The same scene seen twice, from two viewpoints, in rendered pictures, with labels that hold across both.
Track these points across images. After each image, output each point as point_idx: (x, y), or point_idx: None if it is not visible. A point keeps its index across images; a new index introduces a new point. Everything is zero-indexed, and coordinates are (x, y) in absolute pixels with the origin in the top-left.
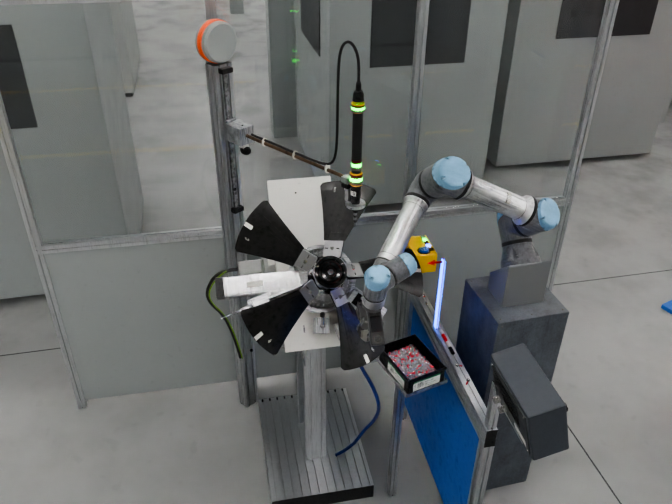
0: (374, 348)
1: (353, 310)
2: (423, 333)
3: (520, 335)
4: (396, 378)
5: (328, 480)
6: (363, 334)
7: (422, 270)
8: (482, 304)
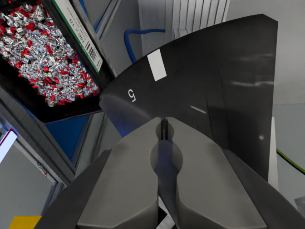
0: (126, 97)
1: (174, 211)
2: (58, 124)
3: None
4: (82, 28)
5: (177, 2)
6: (213, 169)
7: (32, 221)
8: None
